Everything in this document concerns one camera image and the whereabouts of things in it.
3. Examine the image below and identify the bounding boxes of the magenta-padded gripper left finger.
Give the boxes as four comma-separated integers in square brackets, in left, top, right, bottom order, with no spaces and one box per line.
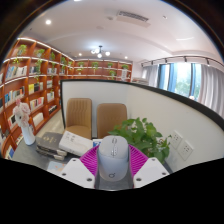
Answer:
[59,145,101,190]

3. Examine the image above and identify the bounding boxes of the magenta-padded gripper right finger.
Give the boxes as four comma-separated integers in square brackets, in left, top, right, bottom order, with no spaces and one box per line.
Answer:
[128,144,170,189]

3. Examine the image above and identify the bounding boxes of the white computer mouse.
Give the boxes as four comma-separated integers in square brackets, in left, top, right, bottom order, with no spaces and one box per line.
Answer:
[96,135,130,183]

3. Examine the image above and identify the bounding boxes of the thick white book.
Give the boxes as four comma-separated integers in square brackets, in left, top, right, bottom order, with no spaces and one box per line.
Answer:
[58,130,94,157]

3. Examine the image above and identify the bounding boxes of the green plant in white pot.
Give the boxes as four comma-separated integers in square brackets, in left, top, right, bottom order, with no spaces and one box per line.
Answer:
[108,117,173,164]

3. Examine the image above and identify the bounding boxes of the large dark grey book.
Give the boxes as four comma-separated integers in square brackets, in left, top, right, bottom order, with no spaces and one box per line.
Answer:
[35,131,68,157]

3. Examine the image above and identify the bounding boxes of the white vase with pink flowers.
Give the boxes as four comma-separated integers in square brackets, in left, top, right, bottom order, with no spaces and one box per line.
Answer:
[13,98,37,146]

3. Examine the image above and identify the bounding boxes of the white sheer curtain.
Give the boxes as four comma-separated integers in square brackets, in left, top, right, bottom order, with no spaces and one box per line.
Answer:
[143,64,160,88]
[198,63,224,118]

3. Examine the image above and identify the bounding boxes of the orange wooden bookshelf unit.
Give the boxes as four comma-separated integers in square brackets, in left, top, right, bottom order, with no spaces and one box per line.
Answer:
[0,37,134,159]

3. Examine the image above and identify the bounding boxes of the black chandelier with white globes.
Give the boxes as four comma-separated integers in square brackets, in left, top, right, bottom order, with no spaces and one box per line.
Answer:
[90,45,111,59]

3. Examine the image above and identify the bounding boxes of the recessed ceiling lights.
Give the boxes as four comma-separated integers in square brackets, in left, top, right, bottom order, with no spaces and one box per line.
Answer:
[44,18,129,60]

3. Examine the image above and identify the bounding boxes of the ceiling air vent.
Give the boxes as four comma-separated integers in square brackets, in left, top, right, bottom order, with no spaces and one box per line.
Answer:
[116,9,150,28]

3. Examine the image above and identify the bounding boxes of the white wall socket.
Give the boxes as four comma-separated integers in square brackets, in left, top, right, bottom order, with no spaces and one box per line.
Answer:
[170,130,184,149]
[178,139,194,161]

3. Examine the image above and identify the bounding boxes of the window with blue frame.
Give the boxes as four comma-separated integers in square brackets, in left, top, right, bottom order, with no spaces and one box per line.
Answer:
[158,62,203,99]

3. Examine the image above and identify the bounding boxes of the black track light rail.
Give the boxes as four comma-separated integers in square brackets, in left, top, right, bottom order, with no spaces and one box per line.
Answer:
[139,54,224,68]

